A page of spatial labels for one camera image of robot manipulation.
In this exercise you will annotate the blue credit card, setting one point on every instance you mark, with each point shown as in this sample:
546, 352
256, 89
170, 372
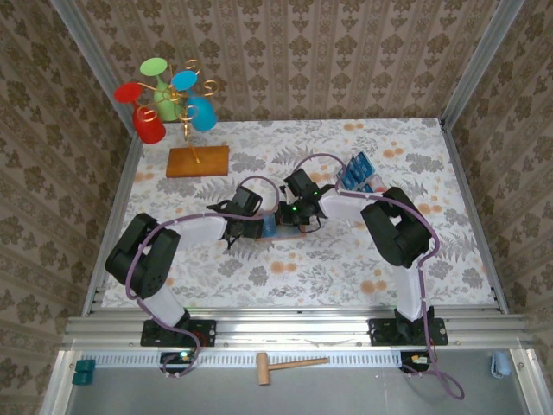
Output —
355, 169
364, 162
346, 180
365, 188
270, 227

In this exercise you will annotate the pink leather card holder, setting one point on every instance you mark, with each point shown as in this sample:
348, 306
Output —
285, 234

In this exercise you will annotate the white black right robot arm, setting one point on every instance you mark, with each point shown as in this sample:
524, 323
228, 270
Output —
345, 207

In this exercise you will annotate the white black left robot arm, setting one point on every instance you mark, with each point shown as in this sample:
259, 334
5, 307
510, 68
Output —
203, 231

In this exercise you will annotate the floral patterned tablecloth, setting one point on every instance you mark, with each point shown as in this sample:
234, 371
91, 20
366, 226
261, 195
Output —
302, 276

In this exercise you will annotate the blue plastic goblet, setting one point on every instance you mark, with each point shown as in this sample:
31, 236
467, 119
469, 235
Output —
203, 114

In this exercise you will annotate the red plastic goblet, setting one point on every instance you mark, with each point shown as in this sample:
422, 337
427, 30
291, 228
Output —
149, 127

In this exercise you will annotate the wooden mallet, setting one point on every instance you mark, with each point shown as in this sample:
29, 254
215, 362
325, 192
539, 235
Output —
263, 369

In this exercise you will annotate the small circuit board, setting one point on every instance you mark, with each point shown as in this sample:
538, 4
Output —
177, 358
417, 359

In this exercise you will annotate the green plastic goblet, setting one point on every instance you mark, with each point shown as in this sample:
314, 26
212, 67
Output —
153, 67

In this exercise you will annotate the light blue roll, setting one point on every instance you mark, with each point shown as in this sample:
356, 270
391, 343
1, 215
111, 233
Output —
501, 365

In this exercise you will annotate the aluminium frame beam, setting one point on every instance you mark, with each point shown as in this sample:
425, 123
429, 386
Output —
281, 322

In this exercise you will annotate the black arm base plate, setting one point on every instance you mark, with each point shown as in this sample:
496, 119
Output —
382, 333
207, 333

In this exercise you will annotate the aluminium table side rail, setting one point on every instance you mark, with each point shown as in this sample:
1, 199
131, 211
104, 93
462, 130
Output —
468, 194
125, 173

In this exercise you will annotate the aluminium frame post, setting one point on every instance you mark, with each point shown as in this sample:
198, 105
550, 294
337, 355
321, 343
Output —
488, 47
86, 47

